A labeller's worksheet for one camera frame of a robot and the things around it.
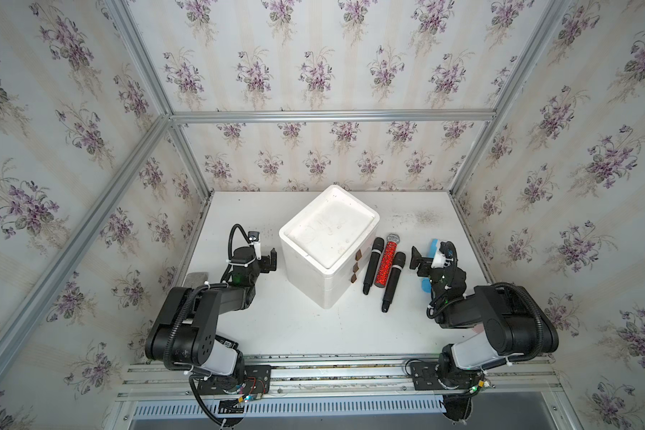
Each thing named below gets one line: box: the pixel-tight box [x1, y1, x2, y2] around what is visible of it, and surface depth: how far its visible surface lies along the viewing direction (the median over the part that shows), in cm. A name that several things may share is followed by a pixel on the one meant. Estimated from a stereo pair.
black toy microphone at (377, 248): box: [361, 237, 386, 296], surface depth 97 cm
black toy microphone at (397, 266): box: [381, 251, 407, 314], surface depth 93 cm
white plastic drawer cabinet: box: [278, 184, 381, 310], surface depth 79 cm
